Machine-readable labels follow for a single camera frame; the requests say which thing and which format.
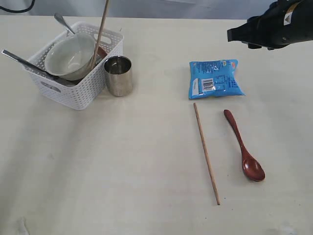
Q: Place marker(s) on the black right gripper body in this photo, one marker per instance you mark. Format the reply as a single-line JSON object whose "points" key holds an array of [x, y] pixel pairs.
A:
{"points": [[274, 29]]}

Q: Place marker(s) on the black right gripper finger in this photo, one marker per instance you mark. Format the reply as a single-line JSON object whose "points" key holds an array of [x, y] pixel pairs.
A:
{"points": [[240, 33]]}

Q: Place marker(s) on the blue chips bag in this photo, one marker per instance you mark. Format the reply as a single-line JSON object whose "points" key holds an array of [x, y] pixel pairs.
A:
{"points": [[213, 79]]}

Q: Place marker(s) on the wooden chopstick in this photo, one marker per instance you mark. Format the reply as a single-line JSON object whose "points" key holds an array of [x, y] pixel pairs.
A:
{"points": [[211, 174], [99, 34]]}

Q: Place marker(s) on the stainless steel cup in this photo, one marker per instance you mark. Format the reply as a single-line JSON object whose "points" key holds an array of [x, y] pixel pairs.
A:
{"points": [[118, 75]]}

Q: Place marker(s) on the reddish brown wooden spoon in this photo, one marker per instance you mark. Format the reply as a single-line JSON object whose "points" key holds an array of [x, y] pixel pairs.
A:
{"points": [[250, 166]]}

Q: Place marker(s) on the silver metal knife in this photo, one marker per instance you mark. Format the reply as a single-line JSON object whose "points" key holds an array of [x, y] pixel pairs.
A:
{"points": [[37, 69]]}

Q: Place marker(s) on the silver metal spoon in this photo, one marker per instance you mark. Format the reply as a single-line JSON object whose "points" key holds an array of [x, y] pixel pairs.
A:
{"points": [[59, 18]]}

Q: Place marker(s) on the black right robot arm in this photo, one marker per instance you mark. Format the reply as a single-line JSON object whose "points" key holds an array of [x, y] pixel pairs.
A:
{"points": [[303, 16]]}

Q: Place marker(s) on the brown round plate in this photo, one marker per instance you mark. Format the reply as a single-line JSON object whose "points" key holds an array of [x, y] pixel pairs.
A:
{"points": [[101, 52]]}

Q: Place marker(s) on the white ceramic bowl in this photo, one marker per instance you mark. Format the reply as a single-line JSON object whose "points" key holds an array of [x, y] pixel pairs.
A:
{"points": [[71, 58]]}

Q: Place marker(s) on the white woven plastic basket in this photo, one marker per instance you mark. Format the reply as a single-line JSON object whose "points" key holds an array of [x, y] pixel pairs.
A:
{"points": [[77, 97]]}

